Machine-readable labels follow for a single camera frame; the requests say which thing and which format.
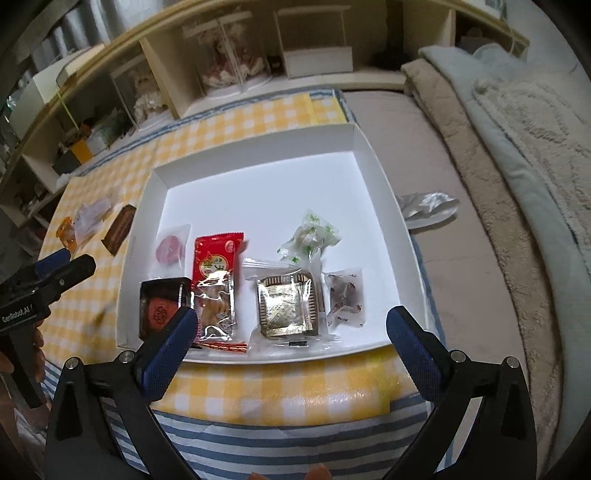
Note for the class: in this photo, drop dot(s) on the gold mooncake clear packet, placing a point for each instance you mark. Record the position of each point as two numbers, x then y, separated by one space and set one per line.
286 304

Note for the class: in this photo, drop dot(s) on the cream tufted pillow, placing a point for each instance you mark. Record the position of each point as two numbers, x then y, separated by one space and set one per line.
545 129

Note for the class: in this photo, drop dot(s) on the red snack packet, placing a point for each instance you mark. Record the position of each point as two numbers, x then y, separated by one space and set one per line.
214 277

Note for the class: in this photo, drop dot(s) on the dark grey box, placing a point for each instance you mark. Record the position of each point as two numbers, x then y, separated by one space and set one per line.
65 164

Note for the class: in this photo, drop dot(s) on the white wooden box frame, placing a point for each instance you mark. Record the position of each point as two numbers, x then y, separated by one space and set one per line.
318 60

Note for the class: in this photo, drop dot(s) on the green leaf print packet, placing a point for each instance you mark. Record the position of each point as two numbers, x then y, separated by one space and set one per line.
309 237

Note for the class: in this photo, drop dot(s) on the tissue pack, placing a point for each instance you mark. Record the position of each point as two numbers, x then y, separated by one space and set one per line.
106 136

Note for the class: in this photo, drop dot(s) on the brown chocolate bar packet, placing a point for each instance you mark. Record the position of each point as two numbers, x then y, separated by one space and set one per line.
119 230

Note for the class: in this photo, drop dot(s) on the white dress doll case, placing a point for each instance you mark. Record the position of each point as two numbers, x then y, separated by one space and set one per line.
143 92

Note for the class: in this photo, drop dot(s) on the beige fleece blanket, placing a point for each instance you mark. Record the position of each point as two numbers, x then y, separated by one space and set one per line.
461 138

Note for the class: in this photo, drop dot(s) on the yellow box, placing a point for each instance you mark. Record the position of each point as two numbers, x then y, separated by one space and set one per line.
81 151

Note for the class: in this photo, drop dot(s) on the pink dress doll case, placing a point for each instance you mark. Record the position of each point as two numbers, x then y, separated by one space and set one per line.
221 60

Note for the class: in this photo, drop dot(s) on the black red mooncake packet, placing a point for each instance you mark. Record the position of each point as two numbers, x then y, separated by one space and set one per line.
161 309

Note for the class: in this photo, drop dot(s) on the yellow checked tablecloth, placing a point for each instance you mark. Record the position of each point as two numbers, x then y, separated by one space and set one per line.
277 392

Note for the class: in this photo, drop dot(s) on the white storage box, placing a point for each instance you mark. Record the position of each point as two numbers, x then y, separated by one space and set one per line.
34 99

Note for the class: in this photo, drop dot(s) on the pink pastry clear packet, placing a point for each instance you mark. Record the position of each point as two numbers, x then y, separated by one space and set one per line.
171 244

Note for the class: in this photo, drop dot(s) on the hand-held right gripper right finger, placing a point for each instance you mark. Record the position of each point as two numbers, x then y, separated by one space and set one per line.
411 350

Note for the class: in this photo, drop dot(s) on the beige mattress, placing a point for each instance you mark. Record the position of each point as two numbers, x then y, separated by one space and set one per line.
461 300

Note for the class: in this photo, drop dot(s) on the wooden shelf unit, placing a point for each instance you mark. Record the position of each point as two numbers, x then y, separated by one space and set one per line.
161 78

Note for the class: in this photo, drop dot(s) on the black fluffy ball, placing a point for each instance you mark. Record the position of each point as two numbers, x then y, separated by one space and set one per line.
388 56

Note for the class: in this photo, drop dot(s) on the crumpled silver wrapper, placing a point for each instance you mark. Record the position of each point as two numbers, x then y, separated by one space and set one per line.
427 207

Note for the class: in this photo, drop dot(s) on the white cardboard tray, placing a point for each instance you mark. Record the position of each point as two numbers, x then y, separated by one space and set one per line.
258 194

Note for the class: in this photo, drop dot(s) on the orange snack packet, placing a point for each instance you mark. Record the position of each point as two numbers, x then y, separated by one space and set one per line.
67 233

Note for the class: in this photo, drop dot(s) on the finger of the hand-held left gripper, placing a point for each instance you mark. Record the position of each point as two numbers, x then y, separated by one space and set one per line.
51 263
74 272

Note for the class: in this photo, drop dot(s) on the small clear date packet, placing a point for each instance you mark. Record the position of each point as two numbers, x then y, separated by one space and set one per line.
344 295

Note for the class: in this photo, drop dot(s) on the person's left hand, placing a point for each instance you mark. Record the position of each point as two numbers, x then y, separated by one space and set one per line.
39 346

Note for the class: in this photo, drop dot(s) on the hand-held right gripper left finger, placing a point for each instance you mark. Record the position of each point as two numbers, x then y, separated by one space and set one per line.
168 355

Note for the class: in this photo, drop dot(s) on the grey curtain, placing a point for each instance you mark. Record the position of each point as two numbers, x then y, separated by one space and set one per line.
69 27

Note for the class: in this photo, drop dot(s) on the thick cream book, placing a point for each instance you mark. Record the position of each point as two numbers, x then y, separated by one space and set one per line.
76 67

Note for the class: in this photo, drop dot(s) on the yellow green ribbon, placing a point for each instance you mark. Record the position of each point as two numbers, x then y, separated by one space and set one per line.
67 110

